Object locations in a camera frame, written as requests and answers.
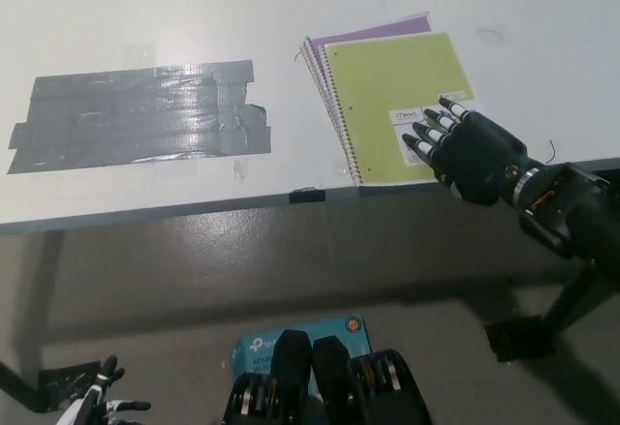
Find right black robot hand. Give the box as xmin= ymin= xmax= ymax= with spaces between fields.
xmin=401 ymin=96 xmax=529 ymax=206

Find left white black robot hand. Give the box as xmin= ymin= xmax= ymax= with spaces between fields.
xmin=52 ymin=354 xmax=152 ymax=425

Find green spiral notebook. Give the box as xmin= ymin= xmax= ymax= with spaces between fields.
xmin=322 ymin=31 xmax=484 ymax=190

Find black robot torso blocks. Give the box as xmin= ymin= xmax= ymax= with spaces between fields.
xmin=220 ymin=328 xmax=432 ymax=425

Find black floor tape patch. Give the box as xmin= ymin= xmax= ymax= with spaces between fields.
xmin=37 ymin=361 xmax=106 ymax=397
xmin=483 ymin=316 xmax=558 ymax=362

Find black table leg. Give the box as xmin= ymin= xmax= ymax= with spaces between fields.
xmin=0 ymin=360 xmax=67 ymax=416
xmin=542 ymin=259 xmax=602 ymax=339

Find purple spiral notebook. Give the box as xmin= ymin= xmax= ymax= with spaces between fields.
xmin=299 ymin=12 xmax=433 ymax=187

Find small black tape strip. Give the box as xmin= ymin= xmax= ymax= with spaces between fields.
xmin=288 ymin=186 xmax=326 ymax=203

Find teal router box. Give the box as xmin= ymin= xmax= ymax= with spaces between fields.
xmin=231 ymin=316 xmax=374 ymax=397

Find grey duct tape patch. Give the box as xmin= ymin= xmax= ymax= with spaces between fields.
xmin=5 ymin=59 xmax=272 ymax=175

